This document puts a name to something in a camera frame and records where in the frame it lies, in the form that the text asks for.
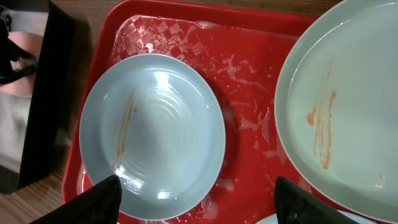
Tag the light blue plate top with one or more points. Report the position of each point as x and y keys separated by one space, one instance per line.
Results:
x=336 y=106

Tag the light blue plate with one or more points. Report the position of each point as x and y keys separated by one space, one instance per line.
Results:
x=336 y=106
x=154 y=122
x=272 y=219

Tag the light blue plate bottom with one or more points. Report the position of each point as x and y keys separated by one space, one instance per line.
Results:
x=272 y=219

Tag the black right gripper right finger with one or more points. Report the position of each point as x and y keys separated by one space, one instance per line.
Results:
x=295 y=205

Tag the black soap water tray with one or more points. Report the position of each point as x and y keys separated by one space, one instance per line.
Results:
x=52 y=68

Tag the red plastic tray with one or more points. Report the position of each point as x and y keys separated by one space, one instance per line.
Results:
x=239 y=53

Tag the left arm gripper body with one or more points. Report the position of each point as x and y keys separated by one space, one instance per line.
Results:
x=16 y=63

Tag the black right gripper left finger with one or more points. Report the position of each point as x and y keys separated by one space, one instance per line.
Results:
x=98 y=205

